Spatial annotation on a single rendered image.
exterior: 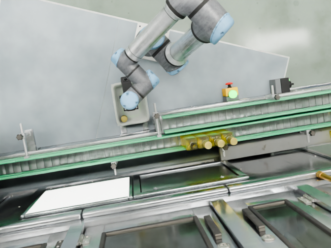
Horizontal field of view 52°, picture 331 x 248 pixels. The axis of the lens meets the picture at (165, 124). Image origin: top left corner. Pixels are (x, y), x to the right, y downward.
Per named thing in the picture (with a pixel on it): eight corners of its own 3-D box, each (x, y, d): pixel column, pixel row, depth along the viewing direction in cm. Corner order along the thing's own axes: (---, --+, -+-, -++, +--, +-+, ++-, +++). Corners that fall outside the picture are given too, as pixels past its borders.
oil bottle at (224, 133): (213, 139, 178) (224, 146, 157) (212, 129, 178) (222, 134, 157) (223, 138, 179) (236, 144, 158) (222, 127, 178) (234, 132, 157)
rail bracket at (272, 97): (263, 100, 180) (274, 100, 166) (262, 86, 179) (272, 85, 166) (271, 99, 180) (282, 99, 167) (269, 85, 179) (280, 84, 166)
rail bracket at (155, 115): (155, 135, 175) (157, 139, 162) (150, 103, 173) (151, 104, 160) (161, 134, 175) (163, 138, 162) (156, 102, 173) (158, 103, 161)
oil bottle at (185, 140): (181, 144, 177) (187, 152, 156) (179, 134, 176) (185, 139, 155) (191, 143, 177) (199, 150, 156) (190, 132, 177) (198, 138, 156)
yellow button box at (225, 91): (222, 101, 190) (226, 101, 183) (221, 87, 189) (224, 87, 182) (235, 99, 191) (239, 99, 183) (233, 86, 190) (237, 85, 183)
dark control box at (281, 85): (270, 94, 193) (276, 94, 184) (268, 79, 192) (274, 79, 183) (283, 91, 193) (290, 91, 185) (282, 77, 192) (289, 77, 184)
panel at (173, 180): (44, 196, 162) (20, 223, 129) (42, 190, 162) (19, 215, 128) (226, 165, 170) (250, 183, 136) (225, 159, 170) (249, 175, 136)
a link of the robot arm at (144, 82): (143, 61, 142) (124, 80, 142) (162, 81, 143) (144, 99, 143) (142, 63, 150) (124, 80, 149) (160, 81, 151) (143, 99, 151)
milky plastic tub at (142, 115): (117, 125, 185) (117, 126, 177) (111, 84, 183) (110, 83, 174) (149, 120, 187) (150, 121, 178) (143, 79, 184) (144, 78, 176)
